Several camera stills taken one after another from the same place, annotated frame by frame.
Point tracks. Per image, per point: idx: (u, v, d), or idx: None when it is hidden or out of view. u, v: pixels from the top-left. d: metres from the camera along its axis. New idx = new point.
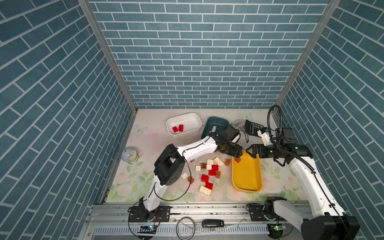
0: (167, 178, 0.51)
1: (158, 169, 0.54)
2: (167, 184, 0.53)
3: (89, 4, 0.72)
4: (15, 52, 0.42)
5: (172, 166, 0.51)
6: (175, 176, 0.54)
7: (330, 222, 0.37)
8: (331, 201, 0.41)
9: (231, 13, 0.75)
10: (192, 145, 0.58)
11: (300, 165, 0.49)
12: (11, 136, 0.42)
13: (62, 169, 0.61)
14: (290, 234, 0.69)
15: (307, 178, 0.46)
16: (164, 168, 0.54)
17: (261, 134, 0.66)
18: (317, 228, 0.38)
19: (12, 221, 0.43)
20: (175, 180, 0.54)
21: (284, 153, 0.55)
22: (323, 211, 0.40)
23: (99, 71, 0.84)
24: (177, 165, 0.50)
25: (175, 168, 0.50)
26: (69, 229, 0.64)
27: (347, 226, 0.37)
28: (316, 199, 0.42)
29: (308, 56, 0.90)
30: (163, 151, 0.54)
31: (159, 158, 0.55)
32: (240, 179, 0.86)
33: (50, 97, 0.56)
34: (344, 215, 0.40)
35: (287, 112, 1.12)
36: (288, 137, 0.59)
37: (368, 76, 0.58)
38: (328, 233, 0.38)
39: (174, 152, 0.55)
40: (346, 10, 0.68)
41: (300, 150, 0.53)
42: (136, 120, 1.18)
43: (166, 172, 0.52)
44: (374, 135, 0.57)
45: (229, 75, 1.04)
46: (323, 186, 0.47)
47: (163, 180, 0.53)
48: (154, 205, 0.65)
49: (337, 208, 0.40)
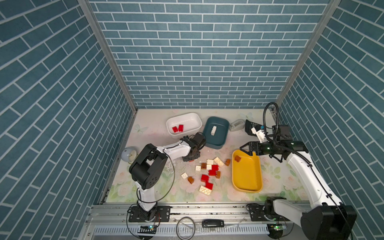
0: (147, 178, 0.48)
1: (134, 174, 0.50)
2: (147, 187, 0.50)
3: (89, 4, 0.72)
4: (15, 52, 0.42)
5: (153, 166, 0.49)
6: (155, 176, 0.51)
7: (328, 212, 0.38)
8: (328, 192, 0.42)
9: (231, 13, 0.75)
10: (171, 146, 0.60)
11: (297, 159, 0.50)
12: (11, 136, 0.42)
13: (62, 169, 0.61)
14: (290, 234, 0.69)
15: (303, 171, 0.47)
16: (142, 170, 0.50)
17: (257, 132, 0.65)
18: (316, 219, 0.39)
19: (12, 221, 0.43)
20: (154, 181, 0.52)
21: (281, 149, 0.56)
22: (320, 202, 0.40)
23: (99, 71, 0.84)
24: (160, 162, 0.49)
25: (157, 166, 0.49)
26: (69, 230, 0.64)
27: (345, 215, 0.38)
28: (314, 190, 0.43)
29: (308, 56, 0.90)
30: (141, 152, 0.52)
31: (136, 161, 0.51)
32: (239, 179, 0.86)
33: (50, 97, 0.56)
34: (342, 206, 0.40)
35: (287, 112, 1.12)
36: (284, 134, 0.61)
37: (368, 76, 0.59)
38: (326, 223, 0.39)
39: (153, 152, 0.54)
40: (346, 10, 0.68)
41: (296, 145, 0.54)
42: (136, 120, 1.18)
43: (146, 173, 0.49)
44: (374, 135, 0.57)
45: (229, 75, 1.04)
46: (319, 178, 0.45)
47: (142, 184, 0.49)
48: (151, 201, 0.64)
49: (334, 198, 0.41)
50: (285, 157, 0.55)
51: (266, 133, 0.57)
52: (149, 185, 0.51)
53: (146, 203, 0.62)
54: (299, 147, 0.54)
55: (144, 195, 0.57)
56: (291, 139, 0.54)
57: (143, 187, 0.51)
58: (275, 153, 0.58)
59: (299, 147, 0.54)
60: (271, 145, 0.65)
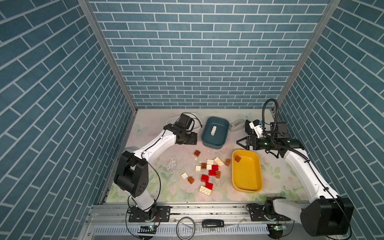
0: (135, 186, 0.45)
1: (121, 184, 0.47)
2: (138, 193, 0.48)
3: (89, 4, 0.72)
4: (15, 52, 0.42)
5: (136, 175, 0.45)
6: (142, 183, 0.48)
7: (326, 204, 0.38)
8: (324, 185, 0.43)
9: (231, 13, 0.75)
10: (150, 144, 0.53)
11: (293, 156, 0.52)
12: (10, 136, 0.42)
13: (62, 169, 0.61)
14: (290, 233, 0.69)
15: (300, 167, 0.48)
16: (127, 179, 0.47)
17: (254, 127, 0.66)
18: (315, 212, 0.39)
19: (12, 221, 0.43)
20: (144, 186, 0.50)
21: (278, 147, 0.58)
22: (318, 195, 0.41)
23: (99, 71, 0.84)
24: (140, 169, 0.45)
25: (140, 174, 0.45)
26: (69, 230, 0.64)
27: (342, 208, 0.39)
28: (311, 185, 0.44)
29: (308, 56, 0.90)
30: (118, 164, 0.47)
31: (117, 173, 0.48)
32: (239, 179, 0.86)
33: (50, 97, 0.56)
34: (339, 198, 0.40)
35: (287, 111, 1.12)
36: (282, 132, 0.62)
37: (368, 76, 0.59)
38: (325, 216, 0.39)
39: (132, 159, 0.50)
40: (346, 10, 0.68)
41: (292, 143, 0.56)
42: (136, 120, 1.18)
43: (132, 182, 0.46)
44: (374, 135, 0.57)
45: (230, 75, 1.04)
46: (316, 172, 0.47)
47: (131, 192, 0.46)
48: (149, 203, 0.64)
49: (331, 191, 0.42)
50: (282, 154, 0.57)
51: (264, 129, 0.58)
52: (139, 192, 0.49)
53: (143, 204, 0.61)
54: (296, 144, 0.55)
55: (141, 201, 0.58)
56: (289, 137, 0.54)
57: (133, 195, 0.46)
58: (271, 148, 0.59)
59: (296, 144, 0.55)
60: (268, 141, 0.67)
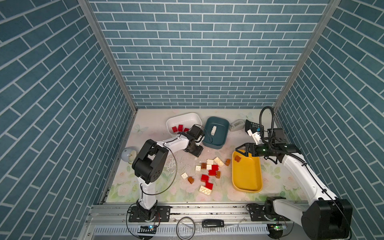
0: (151, 172, 0.50)
1: (138, 169, 0.52)
2: (152, 180, 0.52)
3: (89, 4, 0.72)
4: (15, 52, 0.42)
5: (156, 160, 0.51)
6: (159, 169, 0.53)
7: (325, 206, 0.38)
8: (323, 187, 0.44)
9: (231, 13, 0.75)
10: (169, 139, 0.62)
11: (291, 160, 0.53)
12: (10, 136, 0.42)
13: (62, 169, 0.61)
14: (290, 234, 0.69)
15: (298, 170, 0.50)
16: (145, 164, 0.52)
17: (252, 134, 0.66)
18: (315, 215, 0.40)
19: (12, 221, 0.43)
20: (158, 174, 0.54)
21: (276, 153, 0.59)
22: (316, 197, 0.42)
23: (99, 71, 0.84)
24: (161, 155, 0.51)
25: (160, 159, 0.51)
26: (69, 230, 0.64)
27: (341, 210, 0.39)
28: (309, 187, 0.45)
29: (308, 56, 0.90)
30: (142, 148, 0.54)
31: (138, 156, 0.53)
32: (239, 179, 0.86)
33: (50, 97, 0.56)
34: (338, 200, 0.41)
35: (287, 111, 1.12)
36: (279, 138, 0.64)
37: (368, 76, 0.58)
38: (325, 218, 0.39)
39: (153, 147, 0.56)
40: (346, 10, 0.68)
41: (290, 148, 0.57)
42: (136, 120, 1.18)
43: (149, 167, 0.51)
44: (374, 135, 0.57)
45: (230, 75, 1.04)
46: (314, 175, 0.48)
47: (147, 178, 0.51)
48: (152, 203, 0.65)
49: (329, 193, 0.42)
50: (280, 160, 0.58)
51: (261, 135, 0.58)
52: (153, 179, 0.53)
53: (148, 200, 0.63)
54: (293, 149, 0.57)
55: (146, 189, 0.57)
56: (286, 142, 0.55)
57: (147, 181, 0.52)
58: (269, 155, 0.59)
59: (293, 149, 0.57)
60: (266, 147, 0.69)
